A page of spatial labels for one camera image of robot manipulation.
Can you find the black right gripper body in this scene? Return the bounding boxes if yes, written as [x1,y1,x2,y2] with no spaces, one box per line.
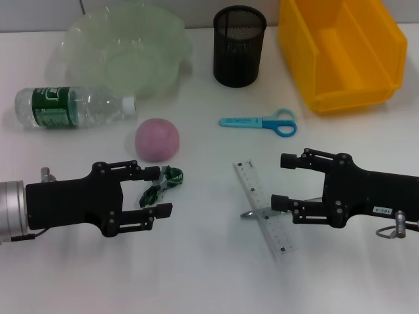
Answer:
[322,152,419,230]

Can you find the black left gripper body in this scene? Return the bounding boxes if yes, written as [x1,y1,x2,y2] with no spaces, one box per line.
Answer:
[25,162,125,238]

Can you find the green plastic wrapper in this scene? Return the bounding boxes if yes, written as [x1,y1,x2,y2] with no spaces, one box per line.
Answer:
[139,166,185,209]

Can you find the pink peach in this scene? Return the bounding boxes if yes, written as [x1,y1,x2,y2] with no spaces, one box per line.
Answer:
[134,118,181,163]

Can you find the clear green-label water bottle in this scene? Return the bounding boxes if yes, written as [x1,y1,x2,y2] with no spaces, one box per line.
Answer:
[14,85,137,130]

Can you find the clear plastic ruler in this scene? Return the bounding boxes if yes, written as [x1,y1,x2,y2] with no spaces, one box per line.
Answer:
[232,158,300,260]

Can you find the silver white ballpoint pen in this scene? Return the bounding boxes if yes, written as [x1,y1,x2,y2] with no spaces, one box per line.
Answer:
[240,196,325,220]

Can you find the blue capped scissors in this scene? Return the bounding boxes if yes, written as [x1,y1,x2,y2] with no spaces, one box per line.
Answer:
[219,108,298,138]

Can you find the translucent green fruit plate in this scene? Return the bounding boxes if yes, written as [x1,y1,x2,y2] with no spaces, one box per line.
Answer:
[60,1,194,99]

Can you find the black mesh pen cup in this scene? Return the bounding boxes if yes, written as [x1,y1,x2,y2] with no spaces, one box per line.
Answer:
[213,5,267,88]

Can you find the yellow plastic bin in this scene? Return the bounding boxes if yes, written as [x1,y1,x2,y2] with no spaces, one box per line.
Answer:
[278,0,409,114]

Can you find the grey right gripper cable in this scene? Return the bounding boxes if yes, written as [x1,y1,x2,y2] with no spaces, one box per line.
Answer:
[375,211,419,241]

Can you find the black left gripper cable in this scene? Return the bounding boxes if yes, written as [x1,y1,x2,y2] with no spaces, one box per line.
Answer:
[11,228,48,242]

